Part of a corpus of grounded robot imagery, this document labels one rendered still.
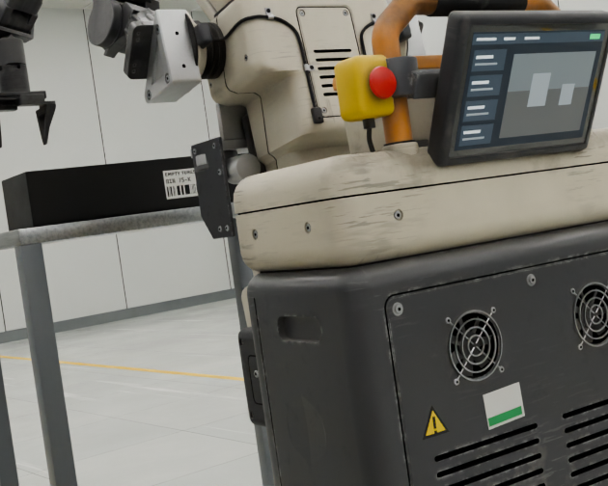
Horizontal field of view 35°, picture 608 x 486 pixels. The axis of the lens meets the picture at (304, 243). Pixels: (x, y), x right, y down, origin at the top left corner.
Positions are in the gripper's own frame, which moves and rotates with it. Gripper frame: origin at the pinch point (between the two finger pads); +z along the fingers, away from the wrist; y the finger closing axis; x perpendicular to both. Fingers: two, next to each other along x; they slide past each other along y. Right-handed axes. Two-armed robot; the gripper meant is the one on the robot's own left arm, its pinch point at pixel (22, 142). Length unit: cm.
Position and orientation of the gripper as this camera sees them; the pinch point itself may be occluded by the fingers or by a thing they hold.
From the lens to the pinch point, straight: 194.3
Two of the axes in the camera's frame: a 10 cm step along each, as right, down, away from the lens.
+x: 5.4, -0.8, -8.4
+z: 1.5, 9.9, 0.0
